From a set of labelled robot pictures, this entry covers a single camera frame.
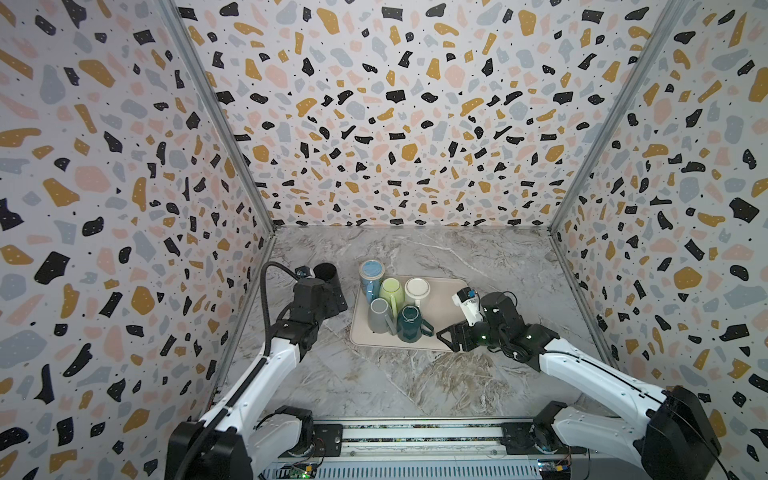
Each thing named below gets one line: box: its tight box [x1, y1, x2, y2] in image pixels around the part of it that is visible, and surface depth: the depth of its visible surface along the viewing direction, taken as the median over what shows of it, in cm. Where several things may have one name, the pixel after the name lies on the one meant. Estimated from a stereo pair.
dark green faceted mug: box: [397, 304, 435, 343], surface depth 88 cm
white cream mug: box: [404, 277, 431, 308], surface depth 97 cm
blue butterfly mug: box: [359, 259, 386, 304], surface depth 96 cm
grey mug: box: [368, 297, 397, 335], surface depth 90 cm
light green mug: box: [379, 277, 404, 318], surface depth 94 cm
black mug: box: [313, 262, 337, 282], surface depth 99 cm
